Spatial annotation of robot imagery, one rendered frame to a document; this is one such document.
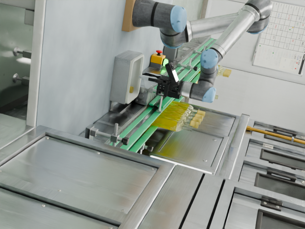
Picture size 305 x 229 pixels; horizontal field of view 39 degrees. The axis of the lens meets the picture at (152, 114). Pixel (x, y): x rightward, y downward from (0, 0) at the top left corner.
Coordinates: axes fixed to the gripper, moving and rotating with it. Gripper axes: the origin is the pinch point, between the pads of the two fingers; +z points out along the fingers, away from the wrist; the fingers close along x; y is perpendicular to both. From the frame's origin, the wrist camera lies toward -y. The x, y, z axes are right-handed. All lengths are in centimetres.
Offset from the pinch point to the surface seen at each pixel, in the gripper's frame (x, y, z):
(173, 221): -101, 6, -43
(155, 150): 2.2, 38.1, -11.9
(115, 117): -12.0, 20.4, 6.5
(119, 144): -33.2, 23.1, -3.9
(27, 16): -69, -30, 21
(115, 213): -105, 6, -29
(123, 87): -6.7, 6.3, 6.7
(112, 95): -6.5, 12.0, 11.6
